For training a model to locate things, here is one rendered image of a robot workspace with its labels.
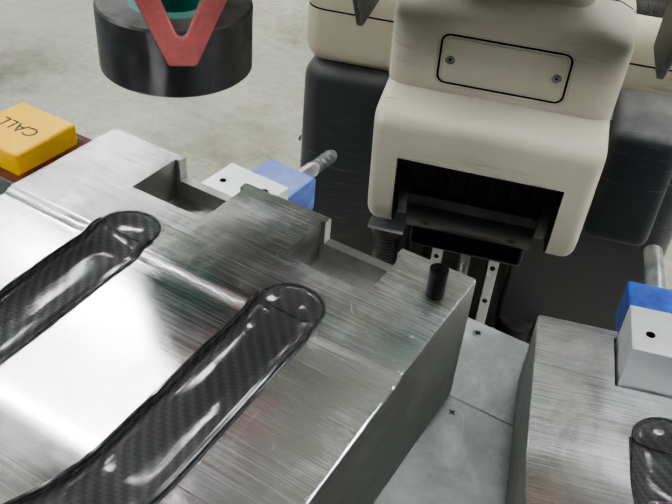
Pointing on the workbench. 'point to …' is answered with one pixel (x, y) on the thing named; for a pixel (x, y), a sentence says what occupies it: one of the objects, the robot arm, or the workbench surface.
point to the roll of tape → (135, 64)
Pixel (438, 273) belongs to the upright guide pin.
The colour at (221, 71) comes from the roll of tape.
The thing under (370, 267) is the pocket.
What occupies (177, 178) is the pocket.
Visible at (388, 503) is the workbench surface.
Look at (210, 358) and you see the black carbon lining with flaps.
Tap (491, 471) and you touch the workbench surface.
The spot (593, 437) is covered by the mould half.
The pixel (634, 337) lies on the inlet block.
